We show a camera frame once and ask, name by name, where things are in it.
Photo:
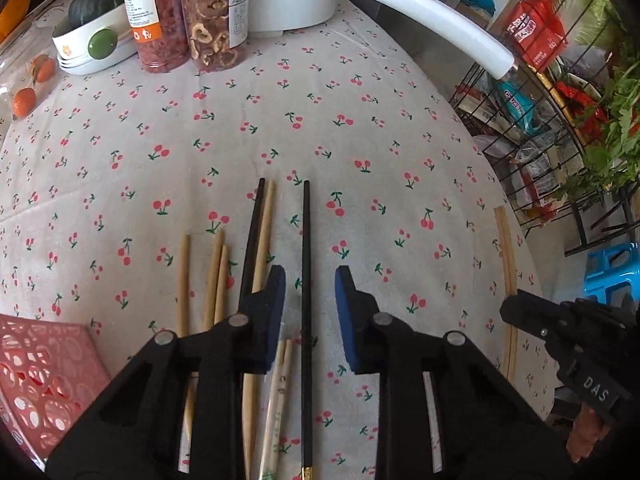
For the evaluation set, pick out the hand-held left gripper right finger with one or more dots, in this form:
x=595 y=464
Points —
x=346 y=320

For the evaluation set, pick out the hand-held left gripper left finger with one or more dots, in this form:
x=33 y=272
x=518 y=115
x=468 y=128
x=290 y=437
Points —
x=274 y=310

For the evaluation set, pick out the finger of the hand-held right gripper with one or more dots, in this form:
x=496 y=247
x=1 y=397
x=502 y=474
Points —
x=530 y=312

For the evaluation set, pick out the pale printed chopstick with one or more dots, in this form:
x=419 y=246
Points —
x=287 y=360
x=274 y=410

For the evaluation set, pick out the wooden chopstick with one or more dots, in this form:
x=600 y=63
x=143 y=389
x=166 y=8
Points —
x=265 y=230
x=214 y=270
x=184 y=280
x=506 y=260
x=222 y=280

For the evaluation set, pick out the black chopstick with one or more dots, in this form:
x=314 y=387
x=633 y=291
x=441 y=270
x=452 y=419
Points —
x=306 y=260
x=252 y=240

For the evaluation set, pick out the pink perforated chopstick holder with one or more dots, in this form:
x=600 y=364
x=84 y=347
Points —
x=45 y=370

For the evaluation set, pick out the person's right hand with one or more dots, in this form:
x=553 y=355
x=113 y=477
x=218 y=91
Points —
x=585 y=435

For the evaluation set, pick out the blue plastic stool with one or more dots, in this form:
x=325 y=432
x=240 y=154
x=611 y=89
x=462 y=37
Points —
x=610 y=272

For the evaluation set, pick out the cherry print tablecloth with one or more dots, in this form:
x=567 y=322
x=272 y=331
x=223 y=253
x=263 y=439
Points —
x=350 y=135

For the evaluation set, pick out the green coriander bunch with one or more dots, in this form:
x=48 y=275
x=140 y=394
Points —
x=610 y=130

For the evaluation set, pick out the blue snack packet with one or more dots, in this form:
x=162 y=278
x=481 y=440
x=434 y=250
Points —
x=517 y=102

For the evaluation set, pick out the red snack packet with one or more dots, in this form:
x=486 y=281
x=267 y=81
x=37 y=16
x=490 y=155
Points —
x=535 y=35

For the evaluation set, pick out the jar of dried fruit slices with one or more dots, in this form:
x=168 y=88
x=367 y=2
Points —
x=212 y=20

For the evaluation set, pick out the jar of red dried berries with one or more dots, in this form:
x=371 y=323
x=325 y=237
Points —
x=152 y=15

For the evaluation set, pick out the white bowl with green knob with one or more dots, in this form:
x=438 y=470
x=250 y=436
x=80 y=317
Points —
x=95 y=45

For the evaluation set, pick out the small orange fruit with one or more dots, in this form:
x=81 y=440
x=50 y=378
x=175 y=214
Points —
x=25 y=102
x=44 y=68

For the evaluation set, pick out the clear plastic container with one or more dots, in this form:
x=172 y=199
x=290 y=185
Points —
x=20 y=60

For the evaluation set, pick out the large orange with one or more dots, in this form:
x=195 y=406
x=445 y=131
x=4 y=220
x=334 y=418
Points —
x=12 y=15

